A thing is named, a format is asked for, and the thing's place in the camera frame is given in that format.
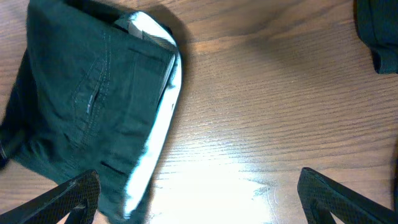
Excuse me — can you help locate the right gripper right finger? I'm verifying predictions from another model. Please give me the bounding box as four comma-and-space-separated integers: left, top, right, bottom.
297, 167, 397, 224

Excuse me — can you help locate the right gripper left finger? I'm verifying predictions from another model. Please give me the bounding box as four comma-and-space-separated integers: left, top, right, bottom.
1, 170, 101, 224

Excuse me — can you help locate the black shorts garment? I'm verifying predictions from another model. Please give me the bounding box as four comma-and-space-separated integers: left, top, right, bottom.
1, 0, 182, 223

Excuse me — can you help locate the folded navy blue garment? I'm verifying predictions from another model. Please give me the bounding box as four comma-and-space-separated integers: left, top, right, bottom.
356, 0, 397, 74

